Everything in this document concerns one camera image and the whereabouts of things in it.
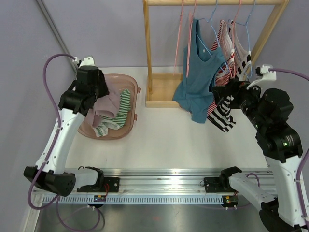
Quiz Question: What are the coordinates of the green striped tank top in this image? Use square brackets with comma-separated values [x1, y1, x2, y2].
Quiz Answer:
[92, 88, 131, 137]

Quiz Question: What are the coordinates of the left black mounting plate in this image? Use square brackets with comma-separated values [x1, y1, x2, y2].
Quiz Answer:
[77, 177, 120, 193]

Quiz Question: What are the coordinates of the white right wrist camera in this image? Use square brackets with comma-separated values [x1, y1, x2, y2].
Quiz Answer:
[246, 64, 277, 90]

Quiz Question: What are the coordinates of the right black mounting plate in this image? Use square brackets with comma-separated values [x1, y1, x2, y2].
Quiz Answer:
[203, 177, 246, 194]

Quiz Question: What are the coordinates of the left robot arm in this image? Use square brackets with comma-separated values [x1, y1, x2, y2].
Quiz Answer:
[24, 65, 108, 197]

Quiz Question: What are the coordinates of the mauve pink tank top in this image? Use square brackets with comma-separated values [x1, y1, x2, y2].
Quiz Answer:
[85, 90, 120, 127]

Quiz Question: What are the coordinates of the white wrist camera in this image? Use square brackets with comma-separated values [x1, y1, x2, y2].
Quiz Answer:
[246, 64, 277, 90]
[72, 57, 95, 68]

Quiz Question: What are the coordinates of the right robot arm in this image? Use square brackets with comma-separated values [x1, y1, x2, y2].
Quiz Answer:
[211, 79, 309, 232]

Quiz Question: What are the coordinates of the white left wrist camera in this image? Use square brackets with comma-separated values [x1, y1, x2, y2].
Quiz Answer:
[72, 57, 95, 68]

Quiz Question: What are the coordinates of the teal blue tank top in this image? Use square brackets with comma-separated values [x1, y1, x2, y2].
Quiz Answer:
[172, 19, 225, 124]

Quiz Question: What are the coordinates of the wooden clothes rack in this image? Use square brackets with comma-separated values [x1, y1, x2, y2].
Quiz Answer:
[142, 0, 289, 108]

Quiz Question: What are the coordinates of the red striped tank top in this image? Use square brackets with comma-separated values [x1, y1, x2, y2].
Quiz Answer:
[207, 22, 232, 119]

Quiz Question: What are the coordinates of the pink plastic basin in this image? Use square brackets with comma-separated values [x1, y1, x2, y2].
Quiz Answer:
[78, 73, 140, 140]

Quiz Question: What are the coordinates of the slotted cable duct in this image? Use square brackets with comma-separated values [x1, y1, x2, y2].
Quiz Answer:
[42, 195, 223, 205]

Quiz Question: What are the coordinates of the black mounting plate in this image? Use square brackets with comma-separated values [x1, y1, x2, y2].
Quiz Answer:
[77, 177, 120, 193]
[203, 177, 246, 194]

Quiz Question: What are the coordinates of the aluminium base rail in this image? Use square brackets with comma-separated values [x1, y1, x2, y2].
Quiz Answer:
[32, 168, 295, 196]

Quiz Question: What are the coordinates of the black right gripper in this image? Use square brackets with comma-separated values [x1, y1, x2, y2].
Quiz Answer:
[211, 78, 267, 131]

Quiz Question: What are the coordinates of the blue wire hanger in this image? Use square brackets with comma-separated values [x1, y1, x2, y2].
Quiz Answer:
[234, 0, 256, 81]
[196, 1, 222, 63]

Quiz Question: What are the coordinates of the black white striped tank top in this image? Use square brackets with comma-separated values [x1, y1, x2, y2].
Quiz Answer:
[207, 20, 252, 133]

